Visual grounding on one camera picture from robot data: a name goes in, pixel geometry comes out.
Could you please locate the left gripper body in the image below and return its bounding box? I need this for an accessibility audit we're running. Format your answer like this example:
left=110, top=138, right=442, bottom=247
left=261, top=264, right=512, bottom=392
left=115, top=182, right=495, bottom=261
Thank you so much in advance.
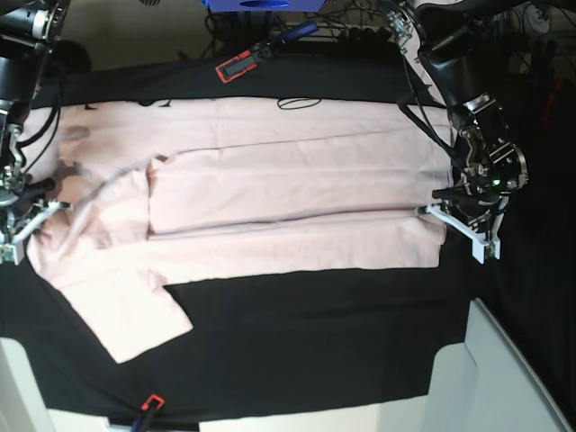
left=416, top=185, right=509, bottom=241

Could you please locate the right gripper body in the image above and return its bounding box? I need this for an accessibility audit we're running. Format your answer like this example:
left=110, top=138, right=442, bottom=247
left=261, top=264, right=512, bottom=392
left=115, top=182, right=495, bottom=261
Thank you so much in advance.
left=1, top=184, right=72, bottom=245

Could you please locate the pink T-shirt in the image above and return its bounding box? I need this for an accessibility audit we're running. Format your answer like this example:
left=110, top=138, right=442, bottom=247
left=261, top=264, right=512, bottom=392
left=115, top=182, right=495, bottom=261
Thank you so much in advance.
left=27, top=98, right=451, bottom=363

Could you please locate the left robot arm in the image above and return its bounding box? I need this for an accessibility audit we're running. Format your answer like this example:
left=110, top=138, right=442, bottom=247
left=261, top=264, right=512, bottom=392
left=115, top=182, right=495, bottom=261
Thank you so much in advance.
left=380, top=1, right=575, bottom=256

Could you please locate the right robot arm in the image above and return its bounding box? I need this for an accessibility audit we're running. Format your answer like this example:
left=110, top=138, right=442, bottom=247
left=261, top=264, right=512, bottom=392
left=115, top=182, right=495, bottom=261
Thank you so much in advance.
left=1, top=1, right=69, bottom=262

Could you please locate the right orange blue clamp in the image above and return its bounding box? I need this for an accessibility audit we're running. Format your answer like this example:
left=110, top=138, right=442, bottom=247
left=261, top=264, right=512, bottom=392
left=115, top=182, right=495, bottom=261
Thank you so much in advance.
left=542, top=79, right=564, bottom=126

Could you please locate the orange blue clamp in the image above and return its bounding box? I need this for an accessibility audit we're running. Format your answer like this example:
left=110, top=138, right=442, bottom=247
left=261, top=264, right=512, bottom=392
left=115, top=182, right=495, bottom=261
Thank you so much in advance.
left=542, top=79, right=564, bottom=126
left=215, top=21, right=319, bottom=84
left=130, top=393, right=165, bottom=432

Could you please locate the black table cloth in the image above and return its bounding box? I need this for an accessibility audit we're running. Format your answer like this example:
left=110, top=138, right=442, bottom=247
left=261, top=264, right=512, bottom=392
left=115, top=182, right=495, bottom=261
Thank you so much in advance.
left=0, top=52, right=576, bottom=427

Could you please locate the top orange blue clamp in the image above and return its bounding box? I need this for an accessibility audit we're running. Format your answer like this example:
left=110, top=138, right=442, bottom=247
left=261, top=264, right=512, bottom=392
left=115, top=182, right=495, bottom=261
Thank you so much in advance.
left=215, top=21, right=319, bottom=84

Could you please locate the bottom orange blue clamp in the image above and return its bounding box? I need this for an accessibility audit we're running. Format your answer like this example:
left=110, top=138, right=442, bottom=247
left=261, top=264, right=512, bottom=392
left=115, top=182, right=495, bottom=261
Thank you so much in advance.
left=130, top=393, right=165, bottom=432

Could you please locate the blue box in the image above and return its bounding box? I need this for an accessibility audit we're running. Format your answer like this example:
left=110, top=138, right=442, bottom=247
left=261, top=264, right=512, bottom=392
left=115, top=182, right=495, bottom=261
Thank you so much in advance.
left=202, top=0, right=326, bottom=13

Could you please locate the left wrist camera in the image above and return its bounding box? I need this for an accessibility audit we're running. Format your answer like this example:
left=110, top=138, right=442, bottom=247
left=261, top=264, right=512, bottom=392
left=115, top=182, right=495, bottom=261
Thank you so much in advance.
left=472, top=238, right=500, bottom=265

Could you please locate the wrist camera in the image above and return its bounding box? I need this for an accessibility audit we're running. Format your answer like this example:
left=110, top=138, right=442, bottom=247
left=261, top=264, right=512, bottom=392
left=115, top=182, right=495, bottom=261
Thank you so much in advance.
left=0, top=242, right=25, bottom=266
left=472, top=238, right=500, bottom=265

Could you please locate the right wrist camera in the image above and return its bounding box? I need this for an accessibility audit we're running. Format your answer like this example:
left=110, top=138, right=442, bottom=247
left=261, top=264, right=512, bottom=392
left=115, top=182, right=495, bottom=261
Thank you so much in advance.
left=0, top=242, right=25, bottom=266

